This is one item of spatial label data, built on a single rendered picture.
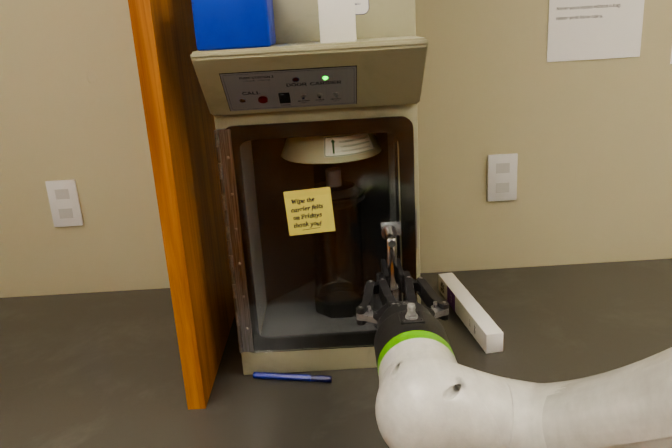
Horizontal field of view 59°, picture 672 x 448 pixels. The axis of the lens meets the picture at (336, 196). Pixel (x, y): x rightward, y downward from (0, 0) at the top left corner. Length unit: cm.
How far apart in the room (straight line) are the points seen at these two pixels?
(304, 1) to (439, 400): 60
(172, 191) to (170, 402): 38
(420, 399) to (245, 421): 46
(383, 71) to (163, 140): 33
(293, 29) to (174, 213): 33
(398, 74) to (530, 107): 64
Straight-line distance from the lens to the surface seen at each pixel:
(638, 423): 51
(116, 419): 109
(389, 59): 84
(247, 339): 108
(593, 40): 149
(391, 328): 74
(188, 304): 97
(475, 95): 142
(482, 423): 63
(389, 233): 97
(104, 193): 152
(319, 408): 102
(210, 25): 84
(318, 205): 97
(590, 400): 56
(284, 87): 88
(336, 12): 85
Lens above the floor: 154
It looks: 16 degrees down
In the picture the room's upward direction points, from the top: 3 degrees counter-clockwise
